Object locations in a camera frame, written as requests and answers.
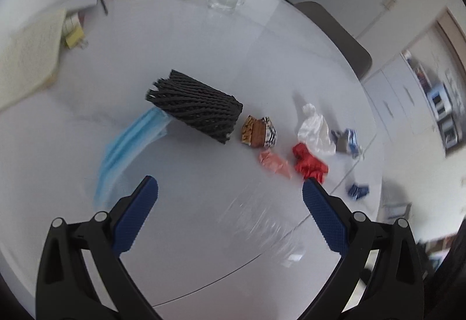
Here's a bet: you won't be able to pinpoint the white plastic bag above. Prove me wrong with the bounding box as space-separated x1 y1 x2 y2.
296 103 337 157

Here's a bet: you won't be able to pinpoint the yellow sticky notes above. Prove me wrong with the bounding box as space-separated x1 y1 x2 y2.
65 27 88 49

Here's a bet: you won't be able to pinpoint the red wrapper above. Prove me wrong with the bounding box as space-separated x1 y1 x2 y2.
292 143 329 184

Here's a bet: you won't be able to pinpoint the clear plastic wrap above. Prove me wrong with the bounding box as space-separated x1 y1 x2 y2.
218 182 306 266

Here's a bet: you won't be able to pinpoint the white drawer cabinet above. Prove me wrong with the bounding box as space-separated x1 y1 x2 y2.
362 51 459 157

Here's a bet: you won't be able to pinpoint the silver toaster oven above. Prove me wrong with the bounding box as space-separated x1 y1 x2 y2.
439 112 460 150

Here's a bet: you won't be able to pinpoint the blue face mask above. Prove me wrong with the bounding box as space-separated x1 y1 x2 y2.
94 108 171 209

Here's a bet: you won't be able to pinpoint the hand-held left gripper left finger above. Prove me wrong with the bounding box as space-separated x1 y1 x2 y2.
35 175 161 320

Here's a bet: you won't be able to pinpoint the small dark blue wrapper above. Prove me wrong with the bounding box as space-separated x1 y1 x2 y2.
347 182 370 201

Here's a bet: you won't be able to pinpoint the brown patterned wrapper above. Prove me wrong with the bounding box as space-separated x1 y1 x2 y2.
241 115 279 149

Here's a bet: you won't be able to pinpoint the grey chair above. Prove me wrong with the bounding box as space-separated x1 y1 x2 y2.
293 1 373 82

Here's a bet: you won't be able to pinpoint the pink wrapper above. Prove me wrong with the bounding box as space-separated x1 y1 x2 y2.
258 150 293 180

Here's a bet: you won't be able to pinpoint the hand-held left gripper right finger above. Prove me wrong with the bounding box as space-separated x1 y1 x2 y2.
302 178 426 320

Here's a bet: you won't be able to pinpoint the blue white packet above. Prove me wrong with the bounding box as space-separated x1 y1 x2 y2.
331 128 365 160

